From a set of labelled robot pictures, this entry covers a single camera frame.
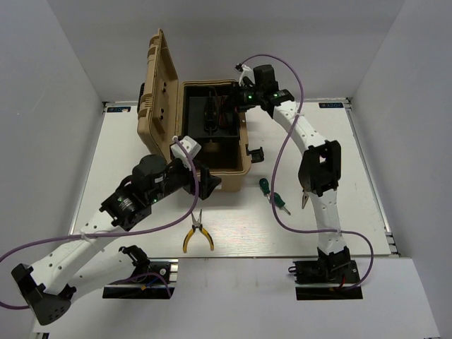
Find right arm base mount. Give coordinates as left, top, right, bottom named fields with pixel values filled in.
left=287, top=260, right=363, bottom=301

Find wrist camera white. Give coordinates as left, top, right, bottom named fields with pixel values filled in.
left=170, top=136, right=201, bottom=160
left=235, top=63, right=255, bottom=88

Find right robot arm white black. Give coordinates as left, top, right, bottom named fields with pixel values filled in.
left=225, top=64, right=350, bottom=282

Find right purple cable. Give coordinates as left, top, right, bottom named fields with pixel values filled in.
left=236, top=53, right=374, bottom=290

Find tan plastic toolbox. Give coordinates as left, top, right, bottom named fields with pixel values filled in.
left=137, top=30, right=264, bottom=192

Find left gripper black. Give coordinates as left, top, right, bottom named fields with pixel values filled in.
left=148, top=156, right=222, bottom=204

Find purple cable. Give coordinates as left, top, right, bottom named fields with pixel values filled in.
left=236, top=53, right=374, bottom=290
left=0, top=136, right=201, bottom=311

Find yellow orange pliers right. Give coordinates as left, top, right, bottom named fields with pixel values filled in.
left=302, top=189, right=309, bottom=209

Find green handled screwdriver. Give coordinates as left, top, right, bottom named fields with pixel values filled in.
left=273, top=192, right=291, bottom=215
left=258, top=178, right=271, bottom=201

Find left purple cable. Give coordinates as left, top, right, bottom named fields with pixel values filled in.
left=0, top=136, right=201, bottom=311

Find large dark red hex key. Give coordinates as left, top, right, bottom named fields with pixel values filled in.
left=218, top=106, right=235, bottom=129

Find yellow long nose pliers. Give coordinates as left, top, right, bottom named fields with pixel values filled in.
left=182, top=208, right=215, bottom=254

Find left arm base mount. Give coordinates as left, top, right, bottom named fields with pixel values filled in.
left=102, top=245, right=178, bottom=299

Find left blue table label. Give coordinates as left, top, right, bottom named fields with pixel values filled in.
left=107, top=106, right=131, bottom=113

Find right blue table label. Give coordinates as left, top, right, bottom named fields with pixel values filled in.
left=319, top=102, right=344, bottom=109

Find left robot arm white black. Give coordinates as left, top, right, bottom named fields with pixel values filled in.
left=11, top=155, right=222, bottom=326

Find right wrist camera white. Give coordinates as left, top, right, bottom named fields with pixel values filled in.
left=235, top=63, right=255, bottom=88

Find blue table label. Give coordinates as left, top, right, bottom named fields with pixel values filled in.
left=107, top=106, right=131, bottom=113
left=319, top=102, right=344, bottom=109

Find black toolbox inner tray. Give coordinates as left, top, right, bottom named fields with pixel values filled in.
left=182, top=82, right=239, bottom=144

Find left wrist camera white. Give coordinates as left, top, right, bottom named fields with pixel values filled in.
left=170, top=136, right=201, bottom=160

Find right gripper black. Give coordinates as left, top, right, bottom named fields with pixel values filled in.
left=219, top=82, right=263, bottom=113

